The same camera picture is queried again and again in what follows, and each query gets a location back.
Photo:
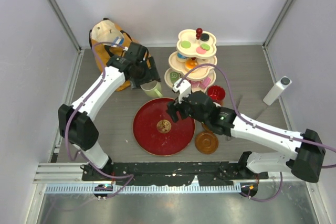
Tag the large green macaron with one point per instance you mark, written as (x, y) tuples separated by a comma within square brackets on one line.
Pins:
[(185, 44)]

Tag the pink layered cake slice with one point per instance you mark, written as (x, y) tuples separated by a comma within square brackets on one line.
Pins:
[(205, 83)]

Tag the small green macaron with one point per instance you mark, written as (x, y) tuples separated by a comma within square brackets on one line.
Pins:
[(205, 47)]

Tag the black sandwich cookie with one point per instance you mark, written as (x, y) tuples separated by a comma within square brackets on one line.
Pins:
[(204, 37)]

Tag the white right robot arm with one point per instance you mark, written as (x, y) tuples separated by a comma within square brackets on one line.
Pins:
[(302, 154)]

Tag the red mug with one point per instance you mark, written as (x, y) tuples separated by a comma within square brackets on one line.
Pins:
[(217, 94)]

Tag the blue frosted donut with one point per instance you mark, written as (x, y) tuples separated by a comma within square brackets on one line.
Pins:
[(181, 57)]

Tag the magenta swirl roll cake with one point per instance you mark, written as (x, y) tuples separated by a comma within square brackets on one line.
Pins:
[(195, 84)]

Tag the brown wooden coaster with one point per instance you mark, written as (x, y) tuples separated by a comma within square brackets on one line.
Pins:
[(206, 127), (206, 142)]

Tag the red round lacquer tray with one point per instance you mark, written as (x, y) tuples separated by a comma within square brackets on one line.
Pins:
[(155, 131)]

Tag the pink macaron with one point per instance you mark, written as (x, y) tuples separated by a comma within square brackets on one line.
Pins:
[(200, 50)]

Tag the brown wooden coaster middle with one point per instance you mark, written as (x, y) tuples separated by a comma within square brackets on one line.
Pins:
[(206, 127)]

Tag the cream three-tier cake stand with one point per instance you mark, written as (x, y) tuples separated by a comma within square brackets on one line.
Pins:
[(193, 36)]

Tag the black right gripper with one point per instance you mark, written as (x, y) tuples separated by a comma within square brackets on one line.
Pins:
[(174, 106)]

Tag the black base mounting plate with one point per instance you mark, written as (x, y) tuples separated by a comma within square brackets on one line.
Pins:
[(183, 173)]

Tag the orange glazed donut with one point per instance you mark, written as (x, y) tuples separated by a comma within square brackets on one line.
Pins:
[(190, 64)]

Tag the yellow tote bag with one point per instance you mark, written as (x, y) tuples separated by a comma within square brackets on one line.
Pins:
[(101, 39)]

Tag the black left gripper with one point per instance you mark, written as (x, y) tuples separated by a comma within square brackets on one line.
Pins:
[(151, 74)]

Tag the white bottle grey cap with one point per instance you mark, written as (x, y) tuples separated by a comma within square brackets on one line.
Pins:
[(276, 91)]

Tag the green swirl roll cake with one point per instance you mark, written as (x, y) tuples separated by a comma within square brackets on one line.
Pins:
[(174, 76)]

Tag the light green mug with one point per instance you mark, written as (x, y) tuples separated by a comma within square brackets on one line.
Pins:
[(153, 89)]

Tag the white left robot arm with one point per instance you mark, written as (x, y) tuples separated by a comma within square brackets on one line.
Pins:
[(76, 121)]

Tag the blue white packet in bag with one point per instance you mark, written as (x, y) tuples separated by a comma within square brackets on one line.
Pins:
[(118, 40)]

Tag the metal serving tongs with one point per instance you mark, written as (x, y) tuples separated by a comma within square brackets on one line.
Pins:
[(251, 107)]

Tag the brown wooden coaster bottom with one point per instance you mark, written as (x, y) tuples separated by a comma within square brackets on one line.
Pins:
[(206, 142)]

